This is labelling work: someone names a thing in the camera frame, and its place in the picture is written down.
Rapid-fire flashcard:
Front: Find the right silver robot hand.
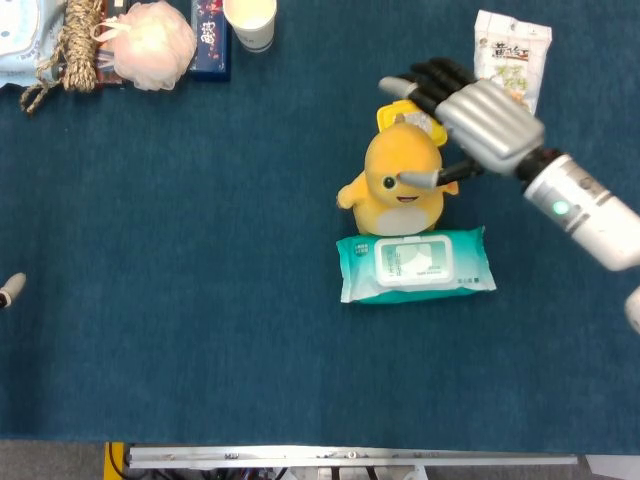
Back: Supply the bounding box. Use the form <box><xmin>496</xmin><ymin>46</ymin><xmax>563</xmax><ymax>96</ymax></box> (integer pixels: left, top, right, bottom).
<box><xmin>378</xmin><ymin>57</ymin><xmax>546</xmax><ymax>190</ymax></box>

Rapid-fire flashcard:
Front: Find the yellow duck plush toy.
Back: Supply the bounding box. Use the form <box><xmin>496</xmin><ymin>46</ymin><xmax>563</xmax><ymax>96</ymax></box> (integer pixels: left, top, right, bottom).
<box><xmin>335</xmin><ymin>113</ymin><xmax>460</xmax><ymax>237</ymax></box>

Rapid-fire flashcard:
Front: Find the white peanut snack bag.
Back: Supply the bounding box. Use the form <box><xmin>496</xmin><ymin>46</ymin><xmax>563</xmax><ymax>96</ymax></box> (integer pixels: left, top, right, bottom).
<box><xmin>473</xmin><ymin>9</ymin><xmax>553</xmax><ymax>115</ymax></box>

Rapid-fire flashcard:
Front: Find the yellow lidded plastic container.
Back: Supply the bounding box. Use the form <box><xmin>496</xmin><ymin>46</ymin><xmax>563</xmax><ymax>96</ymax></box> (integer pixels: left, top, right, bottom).
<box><xmin>375</xmin><ymin>98</ymin><xmax>449</xmax><ymax>146</ymax></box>

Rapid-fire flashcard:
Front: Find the green wet wipes pack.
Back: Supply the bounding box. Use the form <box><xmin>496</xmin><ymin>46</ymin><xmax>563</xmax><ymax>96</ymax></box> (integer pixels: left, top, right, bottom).
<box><xmin>335</xmin><ymin>225</ymin><xmax>497</xmax><ymax>305</ymax></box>

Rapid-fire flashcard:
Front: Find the white paper cup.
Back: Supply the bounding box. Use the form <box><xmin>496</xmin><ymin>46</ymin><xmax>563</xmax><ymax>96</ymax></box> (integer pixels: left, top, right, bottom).
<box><xmin>222</xmin><ymin>0</ymin><xmax>278</xmax><ymax>54</ymax></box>

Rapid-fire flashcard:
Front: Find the dark blue printed box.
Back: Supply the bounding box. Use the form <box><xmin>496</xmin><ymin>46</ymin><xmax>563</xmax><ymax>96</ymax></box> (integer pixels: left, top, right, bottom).
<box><xmin>188</xmin><ymin>0</ymin><xmax>233</xmax><ymax>83</ymax></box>

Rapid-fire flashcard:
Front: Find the dark blue table cloth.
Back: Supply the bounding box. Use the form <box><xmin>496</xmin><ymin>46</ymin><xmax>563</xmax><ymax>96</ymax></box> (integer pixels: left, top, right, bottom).
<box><xmin>0</xmin><ymin>0</ymin><xmax>640</xmax><ymax>457</ymax></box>

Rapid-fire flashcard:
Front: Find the pink mesh bath pouf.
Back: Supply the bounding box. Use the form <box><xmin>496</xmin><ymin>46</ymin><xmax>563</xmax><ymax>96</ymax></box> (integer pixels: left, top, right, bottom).
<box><xmin>92</xmin><ymin>0</ymin><xmax>198</xmax><ymax>92</ymax></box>

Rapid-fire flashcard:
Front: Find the red and brown flat box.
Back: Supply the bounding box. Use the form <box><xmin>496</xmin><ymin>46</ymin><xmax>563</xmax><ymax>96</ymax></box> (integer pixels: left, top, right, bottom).
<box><xmin>93</xmin><ymin>0</ymin><xmax>132</xmax><ymax>89</ymax></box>

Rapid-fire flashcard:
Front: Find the white and blue soft pack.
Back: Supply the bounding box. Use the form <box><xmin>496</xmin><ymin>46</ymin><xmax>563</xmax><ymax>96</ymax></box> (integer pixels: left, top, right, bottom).
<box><xmin>0</xmin><ymin>0</ymin><xmax>67</xmax><ymax>89</ymax></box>

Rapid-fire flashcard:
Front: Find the aluminium profile rail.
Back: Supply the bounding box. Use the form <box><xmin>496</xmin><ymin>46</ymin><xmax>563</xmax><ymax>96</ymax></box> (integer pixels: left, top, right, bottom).
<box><xmin>124</xmin><ymin>443</ymin><xmax>586</xmax><ymax>470</ymax></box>

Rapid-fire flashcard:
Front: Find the coiled brown hemp rope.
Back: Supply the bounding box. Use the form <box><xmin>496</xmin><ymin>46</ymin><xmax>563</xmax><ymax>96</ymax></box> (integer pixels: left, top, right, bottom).
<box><xmin>19</xmin><ymin>0</ymin><xmax>109</xmax><ymax>115</ymax></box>

